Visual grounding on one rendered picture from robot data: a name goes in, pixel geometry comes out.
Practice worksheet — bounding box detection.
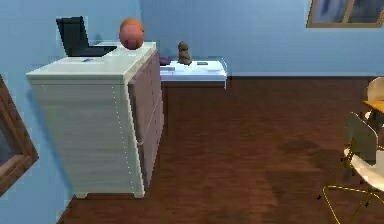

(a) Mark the white low table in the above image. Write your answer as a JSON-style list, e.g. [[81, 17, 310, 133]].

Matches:
[[159, 56, 229, 90]]

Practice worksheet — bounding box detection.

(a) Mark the brown statuette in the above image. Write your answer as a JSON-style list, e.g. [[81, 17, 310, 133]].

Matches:
[[177, 40, 193, 66]]

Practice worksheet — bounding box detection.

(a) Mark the white chest of drawers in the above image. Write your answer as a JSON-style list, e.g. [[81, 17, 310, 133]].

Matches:
[[25, 41, 165, 200]]

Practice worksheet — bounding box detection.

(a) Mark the orange basketball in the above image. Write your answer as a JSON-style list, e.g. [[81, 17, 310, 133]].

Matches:
[[118, 17, 146, 51]]

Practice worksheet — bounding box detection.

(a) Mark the black laptop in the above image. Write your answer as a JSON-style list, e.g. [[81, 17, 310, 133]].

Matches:
[[55, 15, 118, 58]]

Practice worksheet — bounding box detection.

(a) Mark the cream chair with yellow legs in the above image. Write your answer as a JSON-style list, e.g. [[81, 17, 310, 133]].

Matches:
[[364, 76, 384, 121], [316, 111, 384, 224]]

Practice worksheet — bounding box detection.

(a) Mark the wooden framed mirror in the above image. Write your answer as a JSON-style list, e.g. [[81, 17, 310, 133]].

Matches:
[[0, 74, 40, 198]]

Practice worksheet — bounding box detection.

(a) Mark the wooden framed window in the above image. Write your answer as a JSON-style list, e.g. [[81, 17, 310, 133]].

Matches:
[[306, 0, 384, 29]]

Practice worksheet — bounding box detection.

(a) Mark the orange round table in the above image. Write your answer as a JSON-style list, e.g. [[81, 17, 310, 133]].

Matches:
[[363, 99, 384, 134]]

